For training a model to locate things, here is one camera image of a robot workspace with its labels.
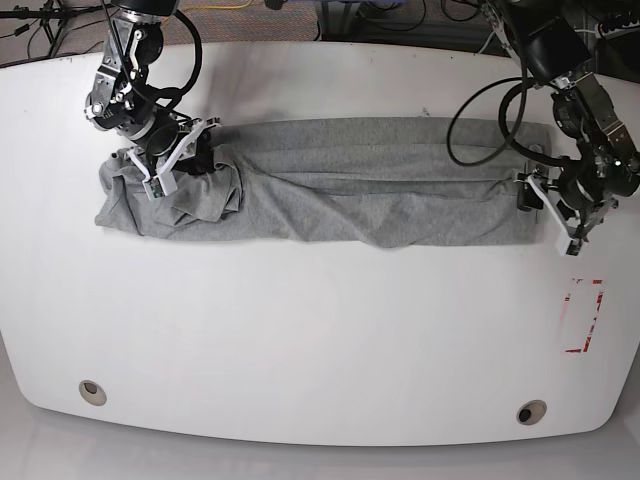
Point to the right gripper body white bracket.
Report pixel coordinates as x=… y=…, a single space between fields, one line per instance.
x=160 y=137

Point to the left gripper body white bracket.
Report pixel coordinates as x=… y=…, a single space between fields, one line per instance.
x=573 y=208

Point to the grey T-shirt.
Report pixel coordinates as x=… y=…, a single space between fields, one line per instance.
x=387 y=182

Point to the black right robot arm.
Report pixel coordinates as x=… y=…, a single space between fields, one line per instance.
x=122 y=100

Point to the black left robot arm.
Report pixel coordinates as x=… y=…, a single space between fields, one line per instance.
x=551 y=54

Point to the red tape rectangle marking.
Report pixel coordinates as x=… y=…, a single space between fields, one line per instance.
x=579 y=315

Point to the black tripod stand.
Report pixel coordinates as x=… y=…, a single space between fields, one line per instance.
x=52 y=18

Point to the white power strip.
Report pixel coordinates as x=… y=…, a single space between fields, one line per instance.
x=618 y=25

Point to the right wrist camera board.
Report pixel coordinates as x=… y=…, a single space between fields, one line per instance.
x=160 y=186

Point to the right table cable grommet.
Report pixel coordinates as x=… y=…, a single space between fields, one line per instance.
x=531 y=412

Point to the table cable grommet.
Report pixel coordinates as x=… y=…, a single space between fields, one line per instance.
x=92 y=393
x=531 y=412

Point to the left table cable grommet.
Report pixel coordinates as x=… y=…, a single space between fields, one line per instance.
x=92 y=393

